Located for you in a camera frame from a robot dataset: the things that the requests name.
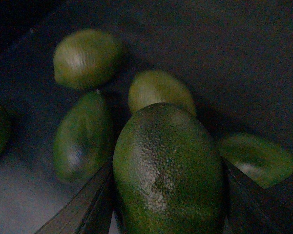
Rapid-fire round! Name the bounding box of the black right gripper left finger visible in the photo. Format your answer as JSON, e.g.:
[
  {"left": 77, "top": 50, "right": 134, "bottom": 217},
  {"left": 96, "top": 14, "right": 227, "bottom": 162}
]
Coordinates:
[{"left": 34, "top": 158, "right": 115, "bottom": 234}]

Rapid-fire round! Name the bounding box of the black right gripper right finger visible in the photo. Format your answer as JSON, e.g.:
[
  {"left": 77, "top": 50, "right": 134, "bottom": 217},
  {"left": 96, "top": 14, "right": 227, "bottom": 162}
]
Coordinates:
[{"left": 223, "top": 159, "right": 293, "bottom": 234}]

